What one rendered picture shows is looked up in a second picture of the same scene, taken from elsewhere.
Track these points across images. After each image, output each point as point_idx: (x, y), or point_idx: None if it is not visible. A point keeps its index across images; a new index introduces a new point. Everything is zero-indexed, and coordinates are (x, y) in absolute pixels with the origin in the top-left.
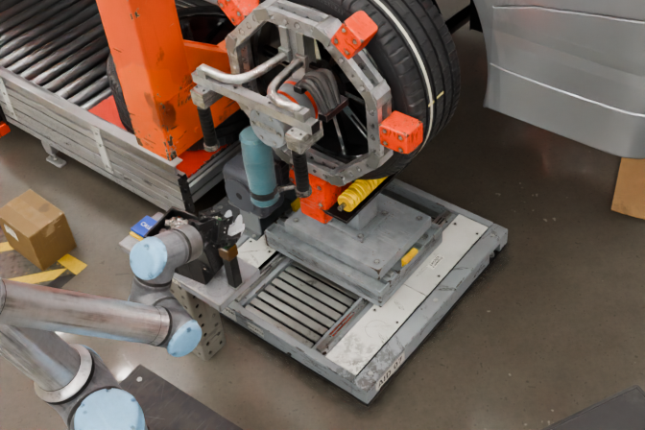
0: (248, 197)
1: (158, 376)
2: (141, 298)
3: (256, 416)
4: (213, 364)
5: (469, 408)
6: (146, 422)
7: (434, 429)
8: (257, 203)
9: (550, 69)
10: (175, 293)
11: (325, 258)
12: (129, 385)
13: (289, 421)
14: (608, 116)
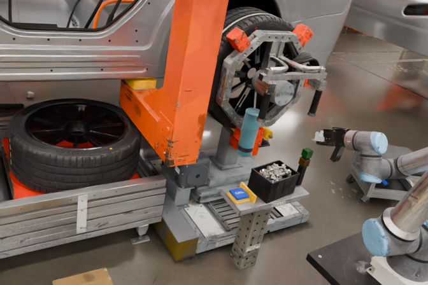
0: (205, 172)
1: (320, 248)
2: (382, 165)
3: (299, 259)
4: (258, 263)
5: (316, 198)
6: (351, 262)
7: (323, 210)
8: (250, 154)
9: (305, 44)
10: (258, 223)
11: (232, 186)
12: (323, 261)
13: (306, 249)
14: (320, 56)
